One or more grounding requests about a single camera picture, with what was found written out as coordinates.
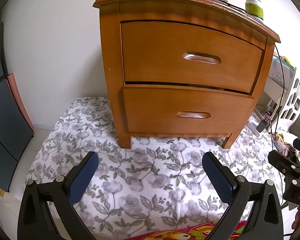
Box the white lattice shelf rack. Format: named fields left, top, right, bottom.
left=255, top=55, right=300, bottom=132

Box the wooden nightstand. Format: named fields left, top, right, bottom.
left=94, top=0, right=280, bottom=148

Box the black power adapter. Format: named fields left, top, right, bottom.
left=256, top=119, right=268, bottom=133

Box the red floral blanket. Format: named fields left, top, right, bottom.
left=132, top=220, right=248, bottom=240

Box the white green pill bottle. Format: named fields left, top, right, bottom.
left=245, top=0, right=263, bottom=22

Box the black charging cable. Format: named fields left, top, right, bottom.
left=214, top=0, right=286, bottom=205

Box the person right hand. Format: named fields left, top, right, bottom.
left=292, top=205, right=300, bottom=230

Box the dark blue cabinet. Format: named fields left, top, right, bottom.
left=0, top=23, right=33, bottom=192

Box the colourful clutter pile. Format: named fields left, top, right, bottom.
left=269, top=131, right=300, bottom=167

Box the grey floral bedsheet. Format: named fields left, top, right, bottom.
left=26, top=98, right=284, bottom=239

